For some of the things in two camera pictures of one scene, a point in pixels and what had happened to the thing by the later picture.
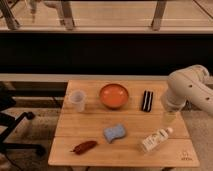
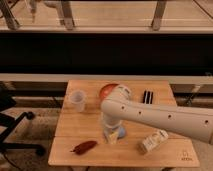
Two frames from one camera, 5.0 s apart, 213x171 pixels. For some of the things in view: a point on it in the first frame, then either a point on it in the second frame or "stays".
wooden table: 121,123 stays
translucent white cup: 77,100 stays
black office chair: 8,121 stays
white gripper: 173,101 -> 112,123
